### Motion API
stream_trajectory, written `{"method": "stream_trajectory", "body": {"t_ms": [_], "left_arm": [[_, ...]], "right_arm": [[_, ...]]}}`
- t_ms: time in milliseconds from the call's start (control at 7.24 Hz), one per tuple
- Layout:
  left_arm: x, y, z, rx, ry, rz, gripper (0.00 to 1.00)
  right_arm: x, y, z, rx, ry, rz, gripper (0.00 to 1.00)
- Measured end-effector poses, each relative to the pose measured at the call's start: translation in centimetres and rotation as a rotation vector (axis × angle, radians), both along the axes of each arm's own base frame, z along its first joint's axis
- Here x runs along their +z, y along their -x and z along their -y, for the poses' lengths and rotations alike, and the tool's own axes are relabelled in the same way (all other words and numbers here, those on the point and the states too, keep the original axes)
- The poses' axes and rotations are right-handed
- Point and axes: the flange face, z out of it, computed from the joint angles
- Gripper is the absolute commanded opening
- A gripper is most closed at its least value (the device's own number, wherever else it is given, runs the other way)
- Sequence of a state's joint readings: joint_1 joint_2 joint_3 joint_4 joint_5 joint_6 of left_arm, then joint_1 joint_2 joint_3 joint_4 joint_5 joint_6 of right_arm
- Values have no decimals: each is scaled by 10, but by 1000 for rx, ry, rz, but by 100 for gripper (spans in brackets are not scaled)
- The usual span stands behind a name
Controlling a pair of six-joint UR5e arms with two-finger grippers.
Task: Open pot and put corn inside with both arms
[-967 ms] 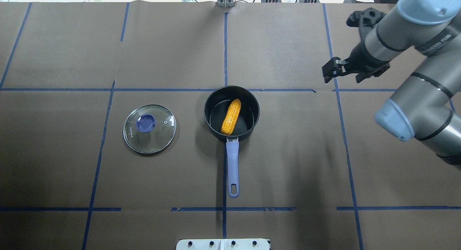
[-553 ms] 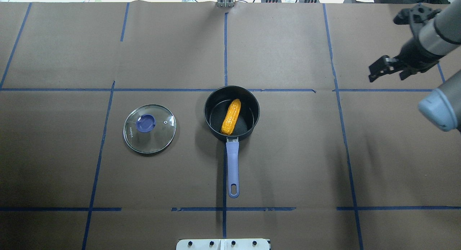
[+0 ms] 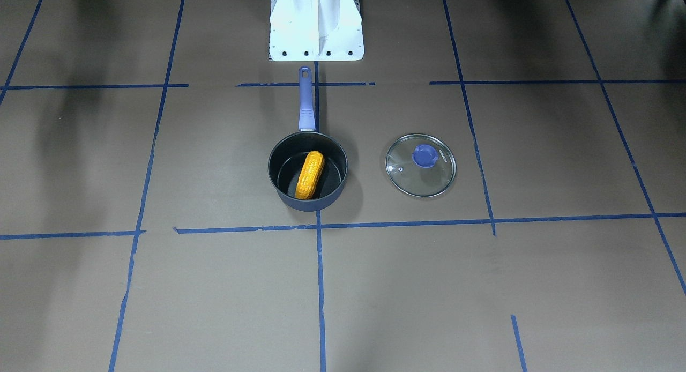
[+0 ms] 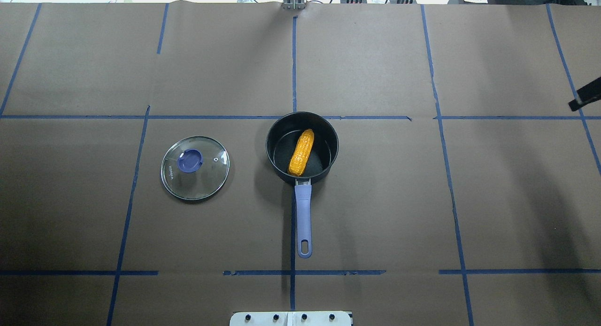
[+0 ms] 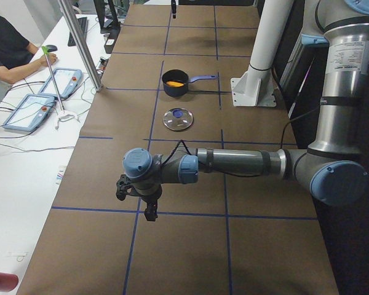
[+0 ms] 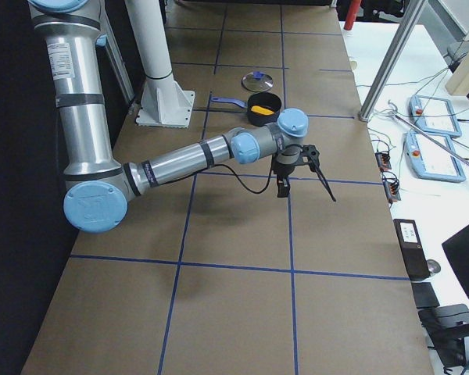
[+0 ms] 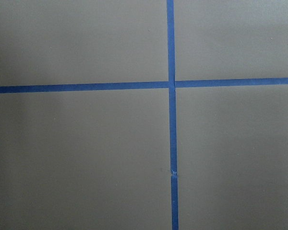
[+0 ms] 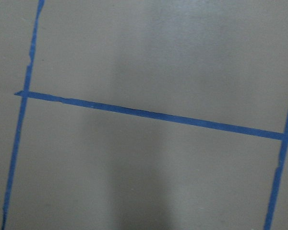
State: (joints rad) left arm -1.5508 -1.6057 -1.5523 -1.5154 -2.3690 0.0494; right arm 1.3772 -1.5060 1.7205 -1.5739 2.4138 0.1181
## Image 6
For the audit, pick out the aluminium frame post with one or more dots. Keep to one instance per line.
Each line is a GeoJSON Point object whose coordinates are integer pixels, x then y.
{"type": "Point", "coordinates": [395, 49]}

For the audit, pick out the orange connector board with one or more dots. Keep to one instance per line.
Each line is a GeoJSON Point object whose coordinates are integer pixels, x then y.
{"type": "Point", "coordinates": [391, 186]}
{"type": "Point", "coordinates": [383, 160]}

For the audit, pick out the far teach pendant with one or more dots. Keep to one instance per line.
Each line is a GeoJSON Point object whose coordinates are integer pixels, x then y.
{"type": "Point", "coordinates": [435, 115]}

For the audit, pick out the glass lid blue knob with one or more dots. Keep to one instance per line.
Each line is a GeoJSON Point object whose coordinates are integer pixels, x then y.
{"type": "Point", "coordinates": [257, 81]}

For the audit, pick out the teach pendant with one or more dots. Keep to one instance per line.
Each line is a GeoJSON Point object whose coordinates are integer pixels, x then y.
{"type": "Point", "coordinates": [435, 115]}
{"type": "Point", "coordinates": [428, 161]}

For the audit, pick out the black power box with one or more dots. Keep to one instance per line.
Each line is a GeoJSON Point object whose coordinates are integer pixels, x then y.
{"type": "Point", "coordinates": [411, 249]}

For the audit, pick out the orange connector board near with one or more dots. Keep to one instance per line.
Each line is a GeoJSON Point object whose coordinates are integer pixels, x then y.
{"type": "Point", "coordinates": [391, 186]}

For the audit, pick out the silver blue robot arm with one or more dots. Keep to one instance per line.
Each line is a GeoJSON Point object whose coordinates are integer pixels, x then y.
{"type": "Point", "coordinates": [98, 187]}

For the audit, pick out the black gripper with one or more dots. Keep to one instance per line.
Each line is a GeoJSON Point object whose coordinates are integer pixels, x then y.
{"type": "Point", "coordinates": [282, 170]}

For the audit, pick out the near teach pendant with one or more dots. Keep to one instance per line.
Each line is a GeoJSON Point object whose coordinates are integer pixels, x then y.
{"type": "Point", "coordinates": [428, 161]}

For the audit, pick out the dark blue saucepan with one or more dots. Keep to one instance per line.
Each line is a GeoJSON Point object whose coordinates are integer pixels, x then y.
{"type": "Point", "coordinates": [265, 99]}

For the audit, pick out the yellow corn cob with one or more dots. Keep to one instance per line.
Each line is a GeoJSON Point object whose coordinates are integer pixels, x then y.
{"type": "Point", "coordinates": [262, 111]}

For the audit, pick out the orange connector board far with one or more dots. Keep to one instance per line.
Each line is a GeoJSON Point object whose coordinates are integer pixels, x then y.
{"type": "Point", "coordinates": [383, 160]}

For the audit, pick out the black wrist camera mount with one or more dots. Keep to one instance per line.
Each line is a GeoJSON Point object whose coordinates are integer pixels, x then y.
{"type": "Point", "coordinates": [309, 156]}

